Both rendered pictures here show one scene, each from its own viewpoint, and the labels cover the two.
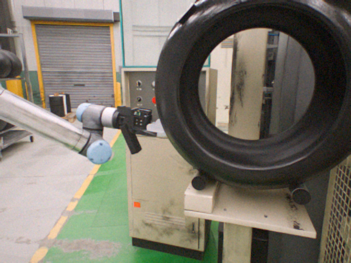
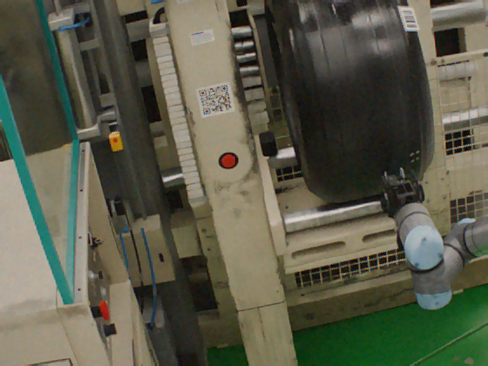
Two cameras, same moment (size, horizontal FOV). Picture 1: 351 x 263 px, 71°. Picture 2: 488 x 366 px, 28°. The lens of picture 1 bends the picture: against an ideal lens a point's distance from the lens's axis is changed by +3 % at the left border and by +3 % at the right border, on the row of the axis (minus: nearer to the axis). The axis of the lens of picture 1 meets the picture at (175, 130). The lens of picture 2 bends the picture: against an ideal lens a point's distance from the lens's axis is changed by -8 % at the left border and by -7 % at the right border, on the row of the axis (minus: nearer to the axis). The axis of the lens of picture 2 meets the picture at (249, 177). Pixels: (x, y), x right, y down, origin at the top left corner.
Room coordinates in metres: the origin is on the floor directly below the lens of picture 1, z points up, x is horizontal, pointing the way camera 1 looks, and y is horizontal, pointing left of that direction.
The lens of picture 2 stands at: (1.62, 1.72, 2.30)
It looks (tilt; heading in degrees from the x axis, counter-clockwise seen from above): 33 degrees down; 253
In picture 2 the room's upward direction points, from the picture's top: 12 degrees counter-clockwise
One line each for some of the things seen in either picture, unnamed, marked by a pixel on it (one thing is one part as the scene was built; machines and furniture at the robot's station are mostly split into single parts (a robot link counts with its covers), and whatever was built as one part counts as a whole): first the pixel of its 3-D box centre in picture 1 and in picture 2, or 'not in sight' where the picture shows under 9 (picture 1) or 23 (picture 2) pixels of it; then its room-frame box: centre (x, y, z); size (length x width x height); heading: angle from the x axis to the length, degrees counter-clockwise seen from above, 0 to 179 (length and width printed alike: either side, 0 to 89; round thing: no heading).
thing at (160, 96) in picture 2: not in sight; (180, 142); (0.96, -1.16, 0.61); 0.33 x 0.06 x 0.86; 74
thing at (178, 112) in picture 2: not in sight; (179, 111); (1.14, -0.30, 1.19); 0.05 x 0.04 x 0.48; 74
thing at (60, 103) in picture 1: (60, 106); not in sight; (6.83, 3.29, 0.38); 1.20 x 0.80 x 0.76; 13
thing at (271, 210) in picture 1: (245, 194); (345, 211); (0.80, -0.25, 0.80); 0.37 x 0.36 x 0.02; 74
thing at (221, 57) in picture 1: (215, 85); not in sight; (4.88, -0.79, 1.05); 1.61 x 0.73 x 2.10; 5
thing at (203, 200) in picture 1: (207, 179); (354, 231); (0.84, -0.12, 0.83); 0.36 x 0.09 x 0.06; 164
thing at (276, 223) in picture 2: not in sight; (268, 192); (0.97, -0.30, 0.90); 0.40 x 0.03 x 0.10; 74
